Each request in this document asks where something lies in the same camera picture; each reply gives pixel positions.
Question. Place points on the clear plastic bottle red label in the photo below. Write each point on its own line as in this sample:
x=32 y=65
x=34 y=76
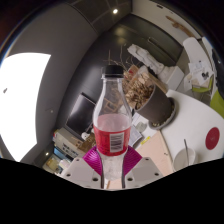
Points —
x=111 y=133

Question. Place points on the white plastic chair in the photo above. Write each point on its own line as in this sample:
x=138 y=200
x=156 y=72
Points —
x=193 y=50

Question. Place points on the pile of printed papers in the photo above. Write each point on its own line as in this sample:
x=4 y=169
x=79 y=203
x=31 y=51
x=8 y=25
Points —
x=135 y=135

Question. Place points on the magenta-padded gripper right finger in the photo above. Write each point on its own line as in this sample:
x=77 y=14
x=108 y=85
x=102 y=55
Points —
x=143 y=171

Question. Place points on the small yellow strip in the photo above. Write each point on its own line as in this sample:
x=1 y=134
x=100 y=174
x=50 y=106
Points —
x=145 y=140

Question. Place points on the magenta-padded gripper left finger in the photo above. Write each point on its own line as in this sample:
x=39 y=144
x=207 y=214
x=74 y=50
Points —
x=80 y=171

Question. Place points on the white ceramic mug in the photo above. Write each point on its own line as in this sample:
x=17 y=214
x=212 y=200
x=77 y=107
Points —
x=181 y=160

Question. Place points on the dried plant in grey pot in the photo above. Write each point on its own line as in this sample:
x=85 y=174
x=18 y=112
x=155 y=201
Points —
x=156 y=106

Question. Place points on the wooden figure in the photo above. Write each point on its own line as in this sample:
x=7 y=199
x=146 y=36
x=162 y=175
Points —
x=180 y=26

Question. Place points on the metal spoon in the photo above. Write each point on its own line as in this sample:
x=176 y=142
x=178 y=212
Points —
x=186 y=148

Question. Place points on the grey plant saucer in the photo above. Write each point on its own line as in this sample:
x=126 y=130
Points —
x=168 y=122

